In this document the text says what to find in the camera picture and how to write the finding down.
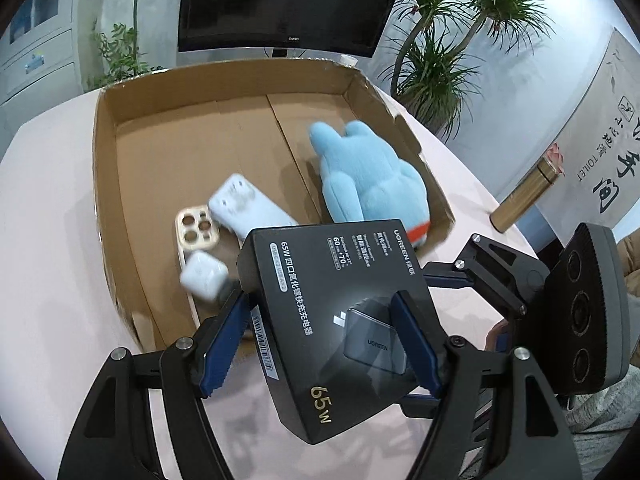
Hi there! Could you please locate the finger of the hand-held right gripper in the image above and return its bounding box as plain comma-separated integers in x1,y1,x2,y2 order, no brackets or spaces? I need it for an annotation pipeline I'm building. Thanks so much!
422,232,551,319
401,350,501,442

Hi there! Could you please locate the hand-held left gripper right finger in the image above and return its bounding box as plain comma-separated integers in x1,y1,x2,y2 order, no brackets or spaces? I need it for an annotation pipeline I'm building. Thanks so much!
390,290,584,480

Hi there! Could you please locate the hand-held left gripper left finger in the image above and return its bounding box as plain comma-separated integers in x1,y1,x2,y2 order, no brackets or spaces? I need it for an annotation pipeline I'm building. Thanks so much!
59,290,251,480

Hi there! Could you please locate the white earbuds case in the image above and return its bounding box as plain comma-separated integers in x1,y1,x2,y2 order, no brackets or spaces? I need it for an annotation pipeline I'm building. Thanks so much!
179,251,232,302

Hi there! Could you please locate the clear beige-rimmed phone case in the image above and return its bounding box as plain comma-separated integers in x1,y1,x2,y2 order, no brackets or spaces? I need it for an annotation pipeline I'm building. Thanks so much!
174,204,241,324

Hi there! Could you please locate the black charger box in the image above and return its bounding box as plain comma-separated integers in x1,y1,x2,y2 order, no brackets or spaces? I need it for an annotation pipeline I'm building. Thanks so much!
236,218,437,446

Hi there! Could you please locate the pale blue phone case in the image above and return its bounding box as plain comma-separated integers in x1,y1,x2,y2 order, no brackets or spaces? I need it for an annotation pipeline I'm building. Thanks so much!
207,173,302,242

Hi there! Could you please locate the brown cardboard box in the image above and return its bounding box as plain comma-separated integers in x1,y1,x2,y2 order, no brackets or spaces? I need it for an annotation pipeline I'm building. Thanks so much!
92,55,457,354

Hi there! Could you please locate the gold thermos bottle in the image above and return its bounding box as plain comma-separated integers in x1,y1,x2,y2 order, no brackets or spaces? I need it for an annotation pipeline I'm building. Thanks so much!
489,156,569,234

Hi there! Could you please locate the person's grey clothing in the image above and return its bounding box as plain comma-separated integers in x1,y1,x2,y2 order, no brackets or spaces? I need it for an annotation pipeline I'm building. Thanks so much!
565,372,640,480

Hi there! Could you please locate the blue plush toy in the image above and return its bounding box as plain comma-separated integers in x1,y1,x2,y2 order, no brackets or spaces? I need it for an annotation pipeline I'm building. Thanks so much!
307,120,432,250

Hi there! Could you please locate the spiky palm potted plant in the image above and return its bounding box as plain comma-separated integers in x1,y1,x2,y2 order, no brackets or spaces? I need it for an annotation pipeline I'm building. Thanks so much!
387,0,557,142

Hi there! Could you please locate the thin leafy green plant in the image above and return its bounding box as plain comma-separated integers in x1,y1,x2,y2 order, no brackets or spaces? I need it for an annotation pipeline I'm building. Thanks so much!
90,0,167,89

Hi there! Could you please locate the black television screen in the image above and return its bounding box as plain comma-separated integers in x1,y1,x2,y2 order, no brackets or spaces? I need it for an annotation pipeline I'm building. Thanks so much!
177,0,410,59

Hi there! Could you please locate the grey glass-door cabinet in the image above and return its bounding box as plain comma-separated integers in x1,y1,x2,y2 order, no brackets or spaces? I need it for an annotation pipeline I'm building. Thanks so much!
0,0,84,107

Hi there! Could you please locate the white wall sign panel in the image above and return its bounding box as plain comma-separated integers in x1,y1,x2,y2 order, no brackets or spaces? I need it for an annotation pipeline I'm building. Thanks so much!
537,25,640,242

